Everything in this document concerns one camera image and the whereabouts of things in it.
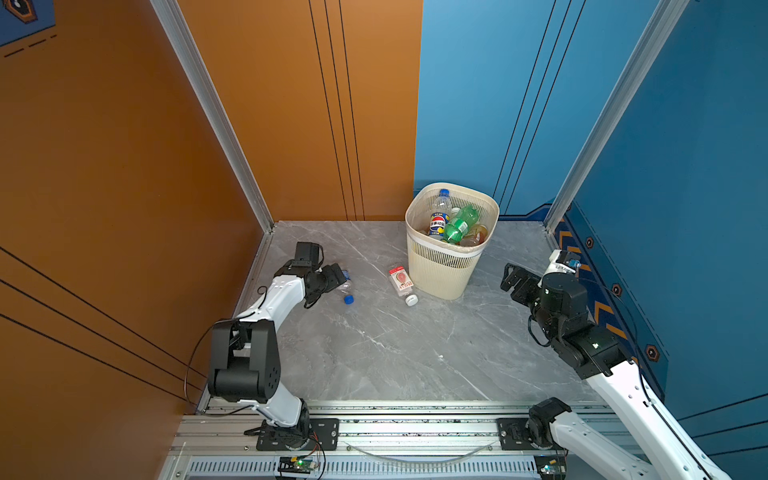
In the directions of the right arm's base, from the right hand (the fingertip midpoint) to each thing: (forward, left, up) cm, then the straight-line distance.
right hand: (516, 272), depth 72 cm
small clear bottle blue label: (+11, +46, -23) cm, 52 cm away
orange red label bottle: (+15, +6, -2) cm, 16 cm away
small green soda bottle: (+16, +11, +1) cm, 19 cm away
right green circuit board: (-35, -7, -30) cm, 47 cm away
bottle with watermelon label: (+12, +27, -22) cm, 37 cm away
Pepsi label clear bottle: (+22, +16, -1) cm, 27 cm away
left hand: (+11, +49, -18) cm, 53 cm away
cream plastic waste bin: (+7, +16, -9) cm, 20 cm away
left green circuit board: (-35, +53, -28) cm, 70 cm away
